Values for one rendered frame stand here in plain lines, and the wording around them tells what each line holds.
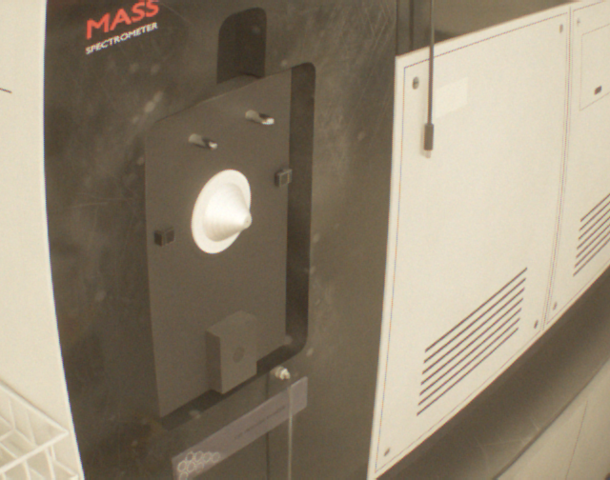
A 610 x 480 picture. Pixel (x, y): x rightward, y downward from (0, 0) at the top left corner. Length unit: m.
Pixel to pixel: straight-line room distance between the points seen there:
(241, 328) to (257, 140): 0.14
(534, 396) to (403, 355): 0.39
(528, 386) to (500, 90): 0.49
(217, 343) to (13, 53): 0.33
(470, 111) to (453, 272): 0.17
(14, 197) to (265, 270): 0.28
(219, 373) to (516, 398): 0.66
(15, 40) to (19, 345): 0.24
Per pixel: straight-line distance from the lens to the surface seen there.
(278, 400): 0.99
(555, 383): 1.53
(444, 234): 1.14
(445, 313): 1.20
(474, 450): 1.39
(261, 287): 0.94
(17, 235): 0.75
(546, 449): 1.52
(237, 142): 0.86
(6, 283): 0.79
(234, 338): 0.90
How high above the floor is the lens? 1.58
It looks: 27 degrees down
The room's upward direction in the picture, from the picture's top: 2 degrees clockwise
